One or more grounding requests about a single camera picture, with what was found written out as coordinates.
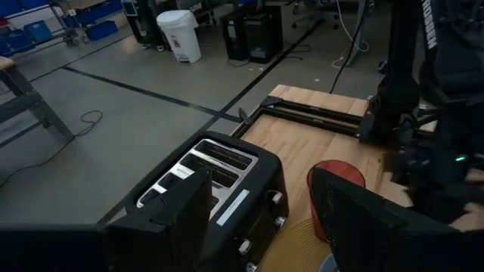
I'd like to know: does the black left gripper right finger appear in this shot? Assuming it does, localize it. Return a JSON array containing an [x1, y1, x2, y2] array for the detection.
[[312, 167, 484, 272]]

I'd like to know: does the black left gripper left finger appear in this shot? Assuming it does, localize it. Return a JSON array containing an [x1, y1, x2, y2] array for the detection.
[[107, 167, 213, 272]]

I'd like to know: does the grey ceramic bowl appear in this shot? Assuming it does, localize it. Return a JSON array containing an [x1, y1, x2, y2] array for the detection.
[[319, 253, 342, 272]]

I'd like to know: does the red translucent plastic cup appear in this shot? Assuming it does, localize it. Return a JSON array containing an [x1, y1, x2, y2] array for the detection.
[[306, 159, 367, 243]]

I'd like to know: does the round woven straw placemat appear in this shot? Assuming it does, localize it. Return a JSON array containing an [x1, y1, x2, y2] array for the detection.
[[256, 218, 334, 272]]

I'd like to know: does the black four-slot toaster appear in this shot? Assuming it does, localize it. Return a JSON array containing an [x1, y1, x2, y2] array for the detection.
[[98, 130, 290, 272]]

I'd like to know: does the black table clamp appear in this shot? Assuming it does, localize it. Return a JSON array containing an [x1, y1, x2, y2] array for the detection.
[[237, 107, 253, 126]]

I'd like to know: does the white trash bin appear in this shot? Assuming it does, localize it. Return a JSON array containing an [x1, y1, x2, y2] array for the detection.
[[156, 9, 203, 64]]

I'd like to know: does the grey metal table leg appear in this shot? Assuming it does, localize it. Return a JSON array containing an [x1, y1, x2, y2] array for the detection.
[[0, 55, 76, 144]]

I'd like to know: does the black computer tower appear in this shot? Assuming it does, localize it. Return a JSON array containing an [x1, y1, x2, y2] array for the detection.
[[219, 8, 251, 62], [244, 5, 284, 65]]

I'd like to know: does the office chair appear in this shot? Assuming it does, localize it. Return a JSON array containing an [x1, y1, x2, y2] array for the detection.
[[290, 0, 341, 30]]

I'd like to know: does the blue storage bin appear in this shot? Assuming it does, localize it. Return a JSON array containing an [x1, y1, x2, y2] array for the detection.
[[0, 29, 36, 57], [83, 20, 119, 42], [23, 20, 54, 42]]

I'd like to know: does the black aluminium table rail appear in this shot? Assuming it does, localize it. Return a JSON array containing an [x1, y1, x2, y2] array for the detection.
[[230, 95, 365, 138]]

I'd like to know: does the black floor cable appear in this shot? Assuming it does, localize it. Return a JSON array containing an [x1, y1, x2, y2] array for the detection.
[[0, 109, 104, 189]]

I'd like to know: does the black power cable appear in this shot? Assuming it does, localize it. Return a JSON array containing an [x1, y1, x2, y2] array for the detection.
[[328, 14, 366, 94]]

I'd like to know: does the white floor cable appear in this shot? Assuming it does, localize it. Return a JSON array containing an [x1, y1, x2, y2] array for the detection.
[[331, 0, 370, 70]]

